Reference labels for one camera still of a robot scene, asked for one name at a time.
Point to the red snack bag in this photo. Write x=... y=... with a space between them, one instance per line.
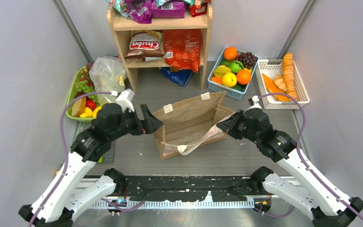
x=198 y=7

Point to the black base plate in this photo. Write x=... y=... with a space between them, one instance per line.
x=186 y=188

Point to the orange fruit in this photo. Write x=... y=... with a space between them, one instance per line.
x=230 y=53
x=243 y=77

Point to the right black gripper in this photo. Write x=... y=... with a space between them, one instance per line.
x=232 y=124

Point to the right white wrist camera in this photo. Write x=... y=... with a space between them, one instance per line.
x=254 y=103

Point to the blue snack bag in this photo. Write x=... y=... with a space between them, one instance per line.
x=179 y=77

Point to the yellow mango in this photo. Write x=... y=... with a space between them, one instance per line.
x=95 y=111

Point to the white bread basket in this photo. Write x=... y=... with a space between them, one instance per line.
x=271 y=68

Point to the green grape bunch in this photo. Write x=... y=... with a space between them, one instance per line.
x=86 y=87

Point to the Chuba chips bag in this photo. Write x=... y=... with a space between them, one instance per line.
x=145 y=45

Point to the stacked round crackers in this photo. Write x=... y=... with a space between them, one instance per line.
x=288 y=70

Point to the clear plastic bag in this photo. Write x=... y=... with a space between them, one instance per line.
x=108 y=74

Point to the orange fruit lower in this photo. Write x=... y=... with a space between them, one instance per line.
x=243 y=77

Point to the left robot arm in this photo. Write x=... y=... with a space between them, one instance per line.
x=57 y=207

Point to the magenta snack bag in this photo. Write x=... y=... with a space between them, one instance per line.
x=168 y=9

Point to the brown burlap grocery bag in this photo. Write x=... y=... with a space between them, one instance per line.
x=190 y=123

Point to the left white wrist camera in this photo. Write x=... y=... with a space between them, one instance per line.
x=124 y=99

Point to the green fruit tray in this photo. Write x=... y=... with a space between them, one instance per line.
x=83 y=111

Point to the dark grape bunch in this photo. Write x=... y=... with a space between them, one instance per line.
x=248 y=59

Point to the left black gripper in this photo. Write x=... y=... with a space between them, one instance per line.
x=141 y=123

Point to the orange bread loaf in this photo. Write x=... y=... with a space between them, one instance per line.
x=273 y=88

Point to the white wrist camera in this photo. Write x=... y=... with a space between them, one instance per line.
x=254 y=103
x=124 y=99

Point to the purple snack bag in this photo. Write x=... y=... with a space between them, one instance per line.
x=139 y=11

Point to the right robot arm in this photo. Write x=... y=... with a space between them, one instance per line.
x=316 y=197

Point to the small croissant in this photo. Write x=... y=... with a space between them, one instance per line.
x=280 y=83

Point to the orange snack bag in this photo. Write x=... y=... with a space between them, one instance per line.
x=183 y=48

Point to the orange fruit top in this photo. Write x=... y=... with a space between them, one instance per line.
x=230 y=53

